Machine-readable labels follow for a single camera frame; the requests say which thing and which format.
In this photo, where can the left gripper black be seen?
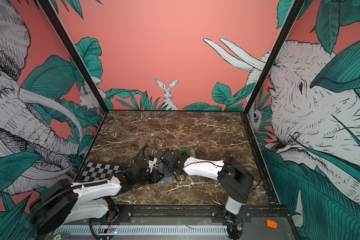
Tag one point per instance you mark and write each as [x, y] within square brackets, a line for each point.
[155, 176]

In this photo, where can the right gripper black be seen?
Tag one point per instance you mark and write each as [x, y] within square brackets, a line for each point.
[166, 173]

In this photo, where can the blue leather card holder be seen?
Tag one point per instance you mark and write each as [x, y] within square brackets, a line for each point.
[165, 171]

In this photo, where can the green plastic card tray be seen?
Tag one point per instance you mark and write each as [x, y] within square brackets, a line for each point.
[185, 152]

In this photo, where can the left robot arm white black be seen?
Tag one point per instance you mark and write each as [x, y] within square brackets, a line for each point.
[66, 202]

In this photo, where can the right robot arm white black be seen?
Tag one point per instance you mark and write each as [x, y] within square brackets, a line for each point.
[234, 178]

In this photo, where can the checkerboard calibration board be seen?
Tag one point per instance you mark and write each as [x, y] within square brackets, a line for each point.
[94, 171]

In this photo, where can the orange connector clip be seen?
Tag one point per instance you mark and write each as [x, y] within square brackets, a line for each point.
[271, 224]

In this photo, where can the black front mounting rail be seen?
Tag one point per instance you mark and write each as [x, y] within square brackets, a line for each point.
[217, 213]

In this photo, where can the white slotted cable duct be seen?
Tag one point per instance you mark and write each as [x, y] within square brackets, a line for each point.
[150, 230]

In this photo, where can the left black frame post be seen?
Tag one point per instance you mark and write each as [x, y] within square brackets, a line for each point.
[59, 28]

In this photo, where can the black frame post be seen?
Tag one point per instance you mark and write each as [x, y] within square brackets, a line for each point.
[59, 28]
[287, 25]

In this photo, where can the right black frame post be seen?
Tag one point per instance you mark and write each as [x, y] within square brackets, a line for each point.
[287, 25]

